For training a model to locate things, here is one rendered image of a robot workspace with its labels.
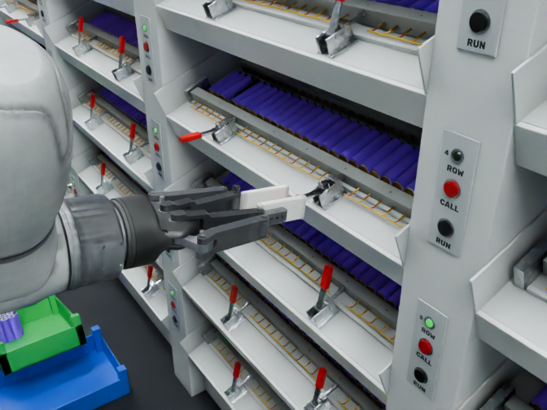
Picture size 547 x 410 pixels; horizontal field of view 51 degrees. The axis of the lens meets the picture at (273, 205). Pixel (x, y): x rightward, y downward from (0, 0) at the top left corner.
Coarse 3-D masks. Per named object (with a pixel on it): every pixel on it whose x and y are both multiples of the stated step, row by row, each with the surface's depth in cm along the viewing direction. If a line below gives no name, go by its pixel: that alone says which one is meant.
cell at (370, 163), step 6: (396, 138) 78; (390, 144) 77; (396, 144) 77; (378, 150) 77; (384, 150) 77; (390, 150) 77; (372, 156) 76; (378, 156) 76; (384, 156) 76; (366, 162) 76; (372, 162) 76; (378, 162) 76; (366, 168) 76
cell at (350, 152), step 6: (372, 132) 80; (378, 132) 80; (366, 138) 80; (372, 138) 80; (354, 144) 80; (360, 144) 79; (366, 144) 80; (348, 150) 79; (354, 150) 79; (360, 150) 79; (348, 156) 79
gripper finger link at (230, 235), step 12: (264, 216) 64; (216, 228) 61; (228, 228) 61; (240, 228) 62; (252, 228) 63; (204, 240) 58; (216, 240) 60; (228, 240) 61; (240, 240) 62; (252, 240) 64; (216, 252) 61
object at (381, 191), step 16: (192, 96) 106; (208, 96) 102; (224, 112) 98; (240, 112) 95; (256, 128) 90; (272, 128) 88; (256, 144) 89; (288, 144) 84; (304, 144) 83; (304, 160) 83; (320, 160) 79; (336, 160) 78; (352, 176) 74; (368, 176) 73; (352, 192) 74; (368, 192) 73; (384, 192) 70; (400, 192) 69; (400, 208) 68
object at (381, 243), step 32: (224, 64) 110; (160, 96) 105; (192, 128) 101; (224, 160) 95; (256, 160) 88; (288, 160) 85; (320, 224) 77; (352, 224) 71; (384, 224) 70; (384, 256) 66
